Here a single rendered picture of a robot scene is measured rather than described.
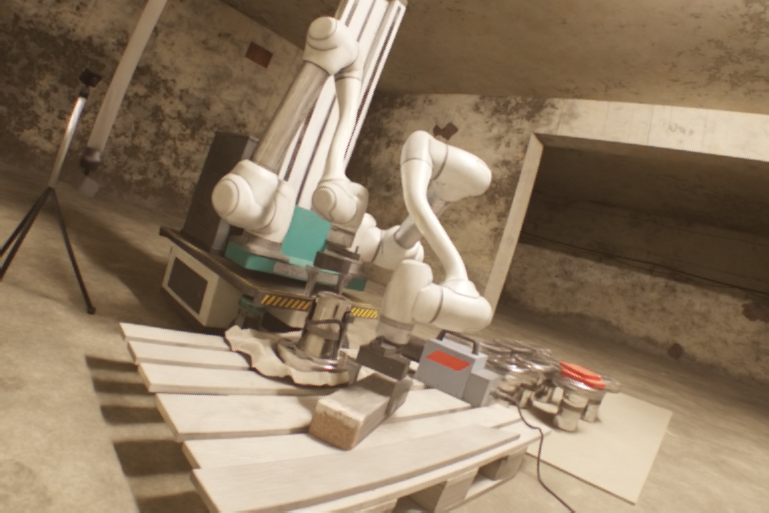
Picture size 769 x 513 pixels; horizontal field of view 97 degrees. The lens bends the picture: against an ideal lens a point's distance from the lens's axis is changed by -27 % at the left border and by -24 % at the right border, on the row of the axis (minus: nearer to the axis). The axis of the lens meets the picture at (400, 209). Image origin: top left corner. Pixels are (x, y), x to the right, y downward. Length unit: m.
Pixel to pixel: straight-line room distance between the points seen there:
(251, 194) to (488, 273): 4.22
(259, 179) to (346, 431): 0.80
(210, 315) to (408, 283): 0.87
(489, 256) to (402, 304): 4.32
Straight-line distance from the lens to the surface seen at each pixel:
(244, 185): 1.37
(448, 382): 1.63
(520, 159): 5.53
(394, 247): 1.86
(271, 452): 0.91
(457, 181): 1.47
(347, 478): 0.86
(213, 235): 1.88
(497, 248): 5.32
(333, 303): 1.35
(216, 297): 1.67
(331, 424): 0.99
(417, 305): 1.07
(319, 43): 1.43
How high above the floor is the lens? 0.61
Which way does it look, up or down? 5 degrees up
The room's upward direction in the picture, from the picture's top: 18 degrees clockwise
